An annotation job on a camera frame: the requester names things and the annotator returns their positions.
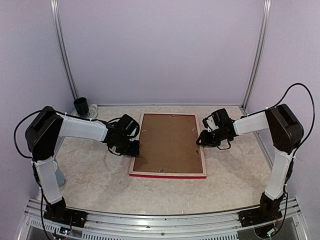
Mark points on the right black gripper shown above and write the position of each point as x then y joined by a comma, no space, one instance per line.
205,141

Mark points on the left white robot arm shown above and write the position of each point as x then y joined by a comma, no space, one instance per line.
42,136

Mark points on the brown backing board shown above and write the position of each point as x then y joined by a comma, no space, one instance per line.
167,142

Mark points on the red wooden picture frame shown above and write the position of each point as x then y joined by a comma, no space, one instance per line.
167,175

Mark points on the front aluminium rail base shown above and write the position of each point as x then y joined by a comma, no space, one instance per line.
221,225

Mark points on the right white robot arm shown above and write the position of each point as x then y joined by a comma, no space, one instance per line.
286,133

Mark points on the light blue paper cup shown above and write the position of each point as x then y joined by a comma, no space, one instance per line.
58,173

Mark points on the right aluminium corner post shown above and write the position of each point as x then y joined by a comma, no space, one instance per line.
258,53

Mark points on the aluminium corner post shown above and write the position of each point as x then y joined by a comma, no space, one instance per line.
258,53
55,11

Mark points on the white round plate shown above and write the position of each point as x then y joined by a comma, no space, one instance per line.
92,112

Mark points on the black cup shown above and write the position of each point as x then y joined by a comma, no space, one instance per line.
81,106

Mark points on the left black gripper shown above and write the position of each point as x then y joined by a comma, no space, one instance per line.
134,152

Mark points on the left aluminium corner post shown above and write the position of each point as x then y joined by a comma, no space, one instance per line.
55,11

